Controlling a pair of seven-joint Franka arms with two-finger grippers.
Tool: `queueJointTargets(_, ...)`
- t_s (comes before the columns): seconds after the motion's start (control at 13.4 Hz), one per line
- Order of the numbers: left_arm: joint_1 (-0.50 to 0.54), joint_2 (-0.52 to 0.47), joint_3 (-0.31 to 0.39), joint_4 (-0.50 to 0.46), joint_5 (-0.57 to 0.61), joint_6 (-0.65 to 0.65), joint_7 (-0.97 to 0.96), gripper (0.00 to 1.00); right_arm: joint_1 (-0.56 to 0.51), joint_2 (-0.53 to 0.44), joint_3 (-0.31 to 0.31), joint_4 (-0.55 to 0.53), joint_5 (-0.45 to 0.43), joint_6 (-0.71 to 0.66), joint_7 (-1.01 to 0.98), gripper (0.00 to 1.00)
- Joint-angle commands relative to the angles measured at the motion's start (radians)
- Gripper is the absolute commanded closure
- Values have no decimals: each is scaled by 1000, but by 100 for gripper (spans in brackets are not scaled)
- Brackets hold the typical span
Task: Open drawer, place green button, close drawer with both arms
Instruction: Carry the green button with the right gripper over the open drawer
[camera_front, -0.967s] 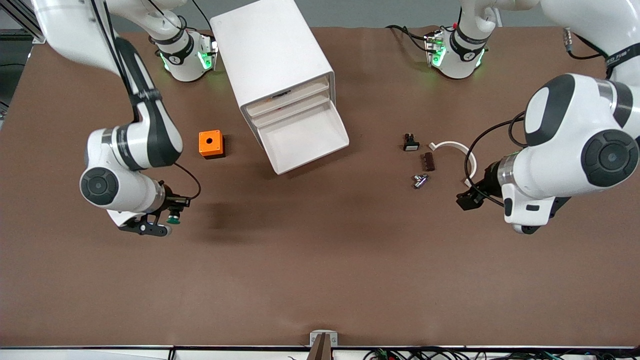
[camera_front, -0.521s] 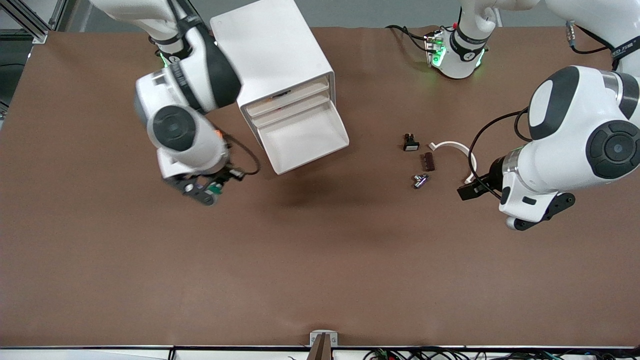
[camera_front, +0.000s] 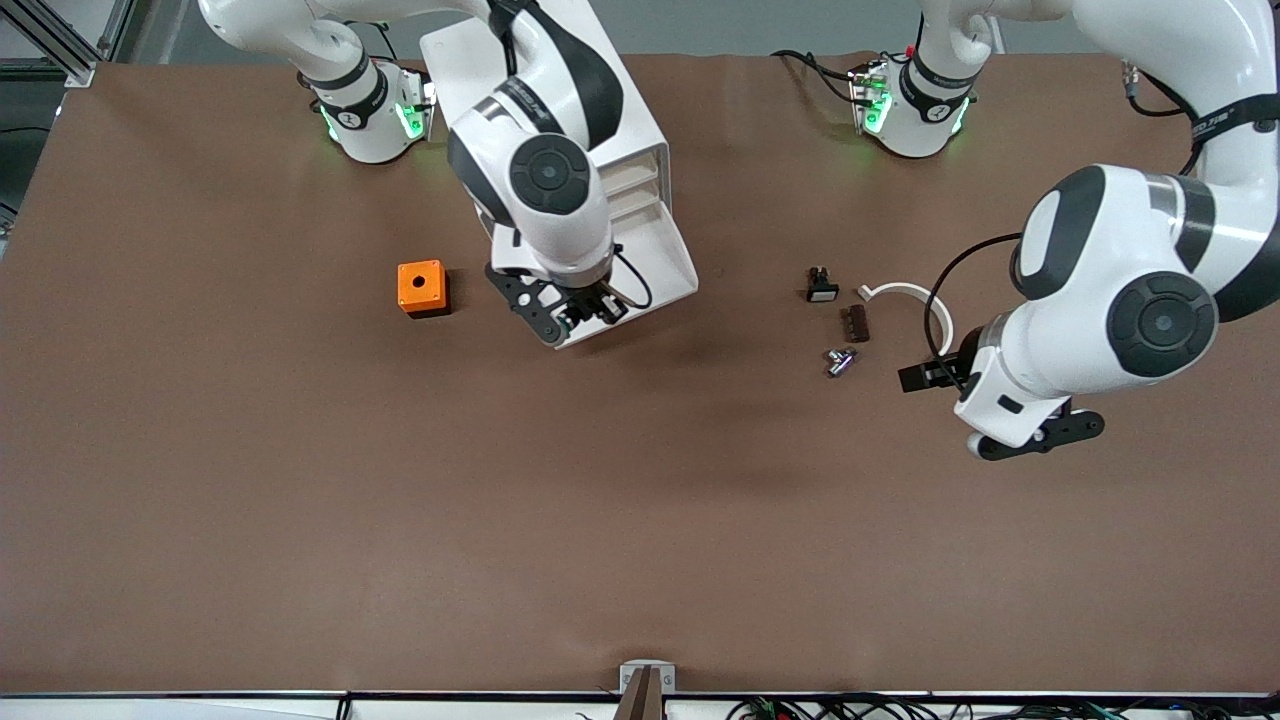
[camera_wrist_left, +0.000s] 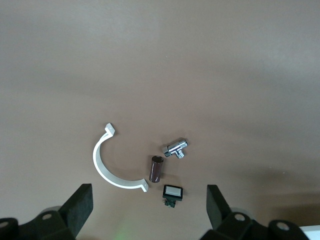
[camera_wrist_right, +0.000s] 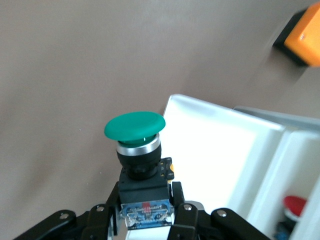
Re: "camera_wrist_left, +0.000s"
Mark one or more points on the white half-round pipe clamp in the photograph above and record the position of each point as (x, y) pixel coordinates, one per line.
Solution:
(98, 162)

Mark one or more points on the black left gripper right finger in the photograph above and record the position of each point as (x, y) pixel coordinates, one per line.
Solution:
(225, 222)

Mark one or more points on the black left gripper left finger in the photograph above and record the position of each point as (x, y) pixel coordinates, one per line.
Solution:
(67, 220)

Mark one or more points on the black rectangular white push button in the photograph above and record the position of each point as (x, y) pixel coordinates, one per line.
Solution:
(172, 191)

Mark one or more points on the chrome angle valve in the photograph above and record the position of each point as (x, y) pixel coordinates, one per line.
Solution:
(173, 148)

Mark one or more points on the dark brown cylinder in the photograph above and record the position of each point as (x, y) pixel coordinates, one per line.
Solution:
(156, 170)

